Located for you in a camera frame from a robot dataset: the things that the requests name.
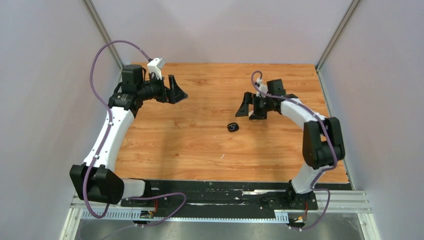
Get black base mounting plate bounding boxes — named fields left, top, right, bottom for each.
left=119, top=178, right=320, bottom=220

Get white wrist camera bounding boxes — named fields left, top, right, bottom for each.
left=147, top=57, right=166, bottom=81
left=255, top=78, right=268, bottom=98

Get aluminium frame post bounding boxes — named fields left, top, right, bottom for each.
left=315, top=0, right=362, bottom=73
left=82, top=0, right=124, bottom=69

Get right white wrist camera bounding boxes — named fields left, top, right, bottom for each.
left=255, top=78, right=268, bottom=98

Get black earbud charging case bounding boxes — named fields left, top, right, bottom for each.
left=227, top=122, right=240, bottom=133

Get slotted cable duct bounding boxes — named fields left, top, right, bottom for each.
left=102, top=209, right=289, bottom=224

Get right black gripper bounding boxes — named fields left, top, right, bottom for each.
left=235, top=91, right=274, bottom=120

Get left aluminium frame post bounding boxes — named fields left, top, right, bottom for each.
left=82, top=0, right=124, bottom=69

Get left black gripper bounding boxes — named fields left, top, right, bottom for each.
left=137, top=73, right=188, bottom=104

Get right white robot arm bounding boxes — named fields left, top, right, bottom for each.
left=235, top=78, right=346, bottom=209

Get right aluminium frame post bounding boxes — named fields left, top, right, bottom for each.
left=315, top=0, right=362, bottom=73

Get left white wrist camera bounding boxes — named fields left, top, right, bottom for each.
left=147, top=57, right=166, bottom=81

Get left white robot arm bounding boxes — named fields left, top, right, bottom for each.
left=69, top=64, right=188, bottom=207

